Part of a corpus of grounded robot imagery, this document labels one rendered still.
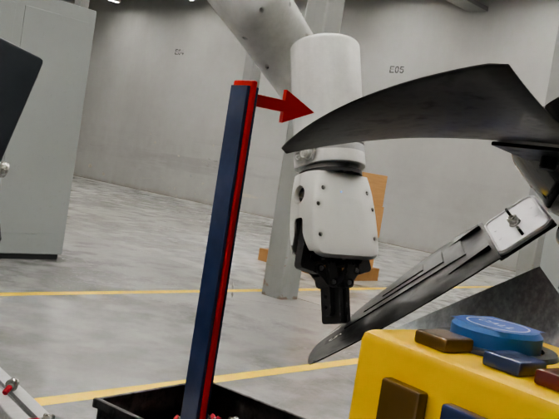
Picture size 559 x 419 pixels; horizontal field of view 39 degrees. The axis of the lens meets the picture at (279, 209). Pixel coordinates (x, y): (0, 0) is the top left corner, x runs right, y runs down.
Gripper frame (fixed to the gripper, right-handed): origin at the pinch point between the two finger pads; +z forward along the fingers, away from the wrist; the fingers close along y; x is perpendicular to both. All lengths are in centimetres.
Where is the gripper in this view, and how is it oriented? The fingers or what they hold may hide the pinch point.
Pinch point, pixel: (335, 306)
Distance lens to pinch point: 91.7
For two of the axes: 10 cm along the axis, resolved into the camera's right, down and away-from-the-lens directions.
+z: 0.3, 9.8, -1.8
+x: -6.1, 1.6, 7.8
